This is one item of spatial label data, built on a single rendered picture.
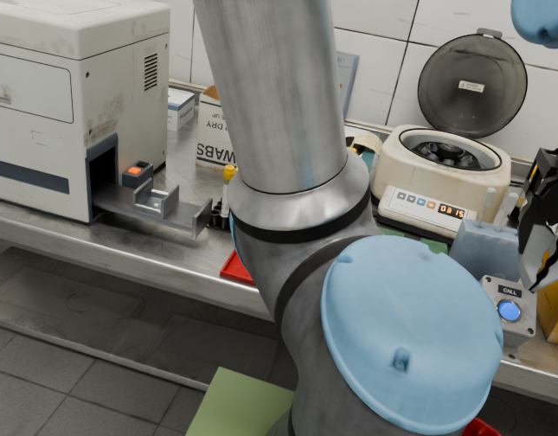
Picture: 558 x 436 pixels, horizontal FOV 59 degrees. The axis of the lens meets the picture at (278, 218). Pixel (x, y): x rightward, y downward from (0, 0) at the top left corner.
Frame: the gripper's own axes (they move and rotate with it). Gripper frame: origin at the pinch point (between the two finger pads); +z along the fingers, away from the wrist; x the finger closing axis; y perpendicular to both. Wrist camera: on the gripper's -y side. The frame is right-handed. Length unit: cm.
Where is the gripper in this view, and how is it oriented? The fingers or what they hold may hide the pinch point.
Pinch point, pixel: (534, 285)
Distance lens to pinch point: 65.0
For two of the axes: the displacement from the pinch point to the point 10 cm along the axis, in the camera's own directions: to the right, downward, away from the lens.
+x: -9.6, -2.5, 1.5
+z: -1.4, 8.5, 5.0
